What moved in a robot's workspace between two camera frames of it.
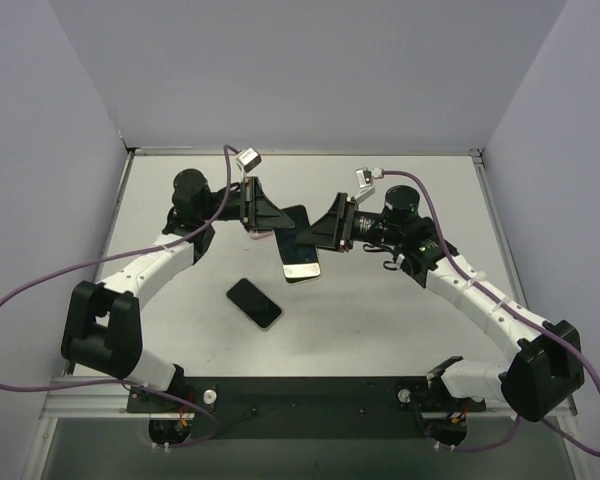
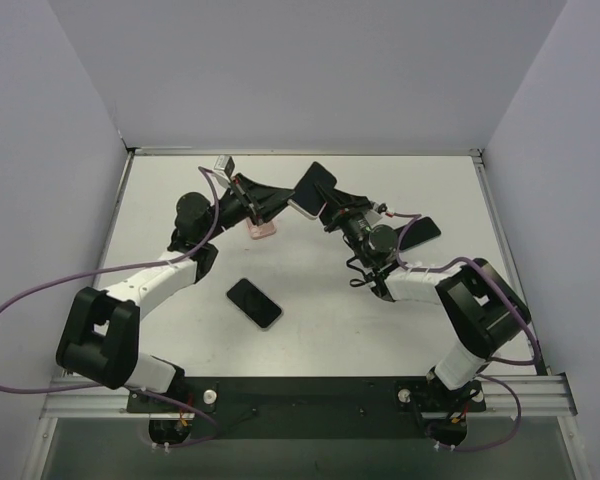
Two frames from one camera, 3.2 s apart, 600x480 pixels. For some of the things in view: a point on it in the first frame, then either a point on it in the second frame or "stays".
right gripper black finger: [323, 232] → [337, 200]
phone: [254, 303] stays
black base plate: [304, 407] stays
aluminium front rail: [115, 404] stays
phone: [300, 260] → [306, 199]
